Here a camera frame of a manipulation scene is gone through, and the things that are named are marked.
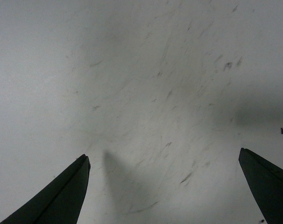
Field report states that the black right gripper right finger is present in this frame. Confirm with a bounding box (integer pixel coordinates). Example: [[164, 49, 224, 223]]
[[239, 148, 283, 224]]

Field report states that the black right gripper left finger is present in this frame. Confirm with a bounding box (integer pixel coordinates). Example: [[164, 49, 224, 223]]
[[1, 154, 90, 224]]

